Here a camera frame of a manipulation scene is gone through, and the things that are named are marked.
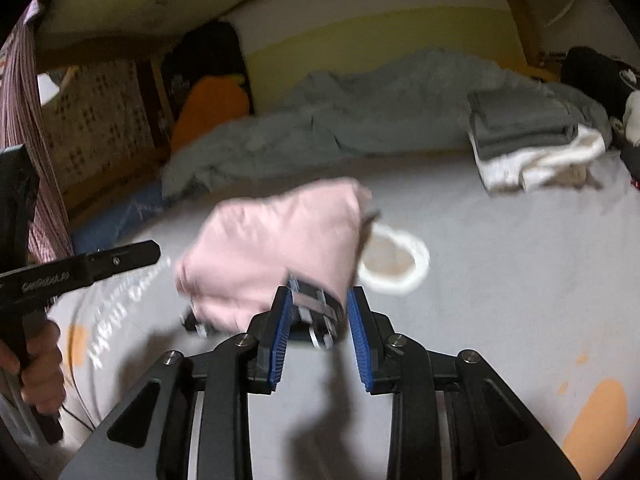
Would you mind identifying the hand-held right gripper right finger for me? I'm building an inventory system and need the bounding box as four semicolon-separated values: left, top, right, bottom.
346;286;583;480

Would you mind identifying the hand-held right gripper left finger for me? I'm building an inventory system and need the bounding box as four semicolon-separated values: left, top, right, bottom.
57;285;296;480

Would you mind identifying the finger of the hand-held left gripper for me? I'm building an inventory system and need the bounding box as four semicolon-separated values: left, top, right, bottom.
87;240;162;286

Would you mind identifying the pink printed t-shirt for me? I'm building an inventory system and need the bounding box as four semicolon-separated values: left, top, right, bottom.
175;176;373;351

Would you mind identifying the person's left hand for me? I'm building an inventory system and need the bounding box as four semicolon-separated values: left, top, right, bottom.
0;317;66;416

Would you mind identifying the blue pillow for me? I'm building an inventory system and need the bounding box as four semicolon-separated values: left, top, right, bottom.
70;180;173;248

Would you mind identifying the plaid curtain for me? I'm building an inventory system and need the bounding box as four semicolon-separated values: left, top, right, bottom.
0;0;76;261

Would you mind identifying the beige patterned curtain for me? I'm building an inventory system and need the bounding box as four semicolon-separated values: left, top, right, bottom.
37;60;156;191

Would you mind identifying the orange carrot plush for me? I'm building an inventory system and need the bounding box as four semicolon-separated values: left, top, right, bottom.
170;74;251;153

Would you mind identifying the grey crumpled duvet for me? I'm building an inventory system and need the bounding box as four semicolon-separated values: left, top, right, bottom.
160;47;613;201

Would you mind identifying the folded white garment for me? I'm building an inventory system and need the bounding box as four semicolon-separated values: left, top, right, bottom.
467;125;608;196

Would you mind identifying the beige garment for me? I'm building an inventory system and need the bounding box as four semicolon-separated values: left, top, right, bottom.
555;165;588;186

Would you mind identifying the folded dark grey garment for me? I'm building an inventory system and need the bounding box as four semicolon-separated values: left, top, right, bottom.
467;87;581;161

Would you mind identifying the yellow cloth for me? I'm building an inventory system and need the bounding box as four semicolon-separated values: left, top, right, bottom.
525;62;558;83

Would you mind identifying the white crumpled garment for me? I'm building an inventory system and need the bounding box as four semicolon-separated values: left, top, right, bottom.
622;90;640;143

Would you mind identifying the black bag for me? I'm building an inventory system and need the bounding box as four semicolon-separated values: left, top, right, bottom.
560;46;640;111

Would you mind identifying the wooden bed frame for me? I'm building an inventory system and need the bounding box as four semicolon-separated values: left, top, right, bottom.
37;0;561;211

